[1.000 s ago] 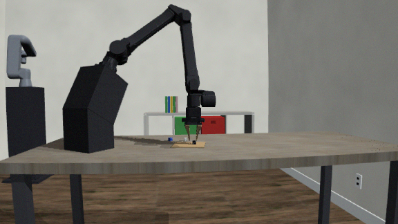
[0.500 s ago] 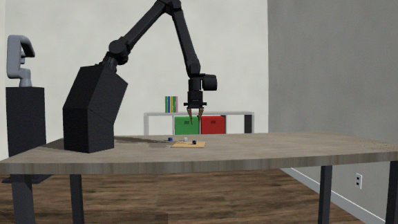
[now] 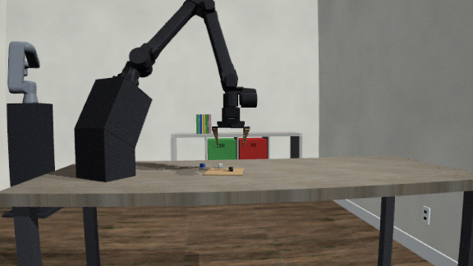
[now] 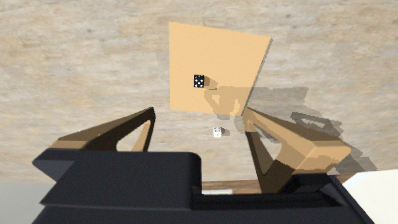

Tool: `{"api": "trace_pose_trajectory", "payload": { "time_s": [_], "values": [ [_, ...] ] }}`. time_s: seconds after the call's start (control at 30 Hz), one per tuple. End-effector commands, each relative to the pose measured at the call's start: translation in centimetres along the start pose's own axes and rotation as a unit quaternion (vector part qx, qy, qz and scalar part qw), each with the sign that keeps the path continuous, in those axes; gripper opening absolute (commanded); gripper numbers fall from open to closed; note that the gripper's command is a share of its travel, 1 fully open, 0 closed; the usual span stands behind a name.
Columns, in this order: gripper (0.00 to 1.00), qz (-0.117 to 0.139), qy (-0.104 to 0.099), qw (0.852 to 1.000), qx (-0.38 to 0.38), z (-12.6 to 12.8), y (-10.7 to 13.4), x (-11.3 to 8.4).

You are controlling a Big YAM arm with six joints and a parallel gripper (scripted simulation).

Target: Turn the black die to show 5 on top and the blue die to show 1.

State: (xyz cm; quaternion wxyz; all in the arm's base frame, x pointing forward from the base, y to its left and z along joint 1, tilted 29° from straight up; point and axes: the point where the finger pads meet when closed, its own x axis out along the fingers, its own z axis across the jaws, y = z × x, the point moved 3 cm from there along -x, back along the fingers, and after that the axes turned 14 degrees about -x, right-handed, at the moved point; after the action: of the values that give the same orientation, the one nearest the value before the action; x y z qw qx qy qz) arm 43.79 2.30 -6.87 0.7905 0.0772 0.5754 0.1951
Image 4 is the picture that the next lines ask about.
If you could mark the white die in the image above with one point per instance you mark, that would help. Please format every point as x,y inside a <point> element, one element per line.
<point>217,131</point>

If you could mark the tan flat mat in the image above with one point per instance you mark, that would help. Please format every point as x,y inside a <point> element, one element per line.
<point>229,61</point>

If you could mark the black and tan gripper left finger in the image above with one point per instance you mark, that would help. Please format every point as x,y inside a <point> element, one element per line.
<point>104,137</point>

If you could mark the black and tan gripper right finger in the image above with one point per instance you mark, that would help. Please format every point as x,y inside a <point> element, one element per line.
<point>304,150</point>

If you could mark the black die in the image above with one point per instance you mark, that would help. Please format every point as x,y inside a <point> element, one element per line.
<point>198,81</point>

